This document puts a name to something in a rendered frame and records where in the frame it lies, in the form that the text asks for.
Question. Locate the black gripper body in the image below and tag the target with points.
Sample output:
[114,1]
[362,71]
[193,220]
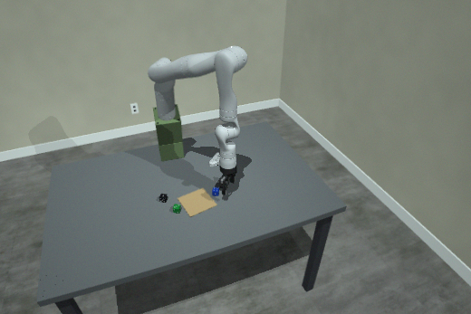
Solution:
[226,172]

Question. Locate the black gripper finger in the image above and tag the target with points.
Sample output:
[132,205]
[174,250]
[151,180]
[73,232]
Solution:
[232,180]
[223,184]

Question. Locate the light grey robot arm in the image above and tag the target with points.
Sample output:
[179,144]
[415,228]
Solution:
[225,64]

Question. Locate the black die with white pips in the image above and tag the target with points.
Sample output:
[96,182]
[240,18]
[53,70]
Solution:
[163,198]

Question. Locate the beige square mat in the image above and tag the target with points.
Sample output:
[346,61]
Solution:
[197,202]

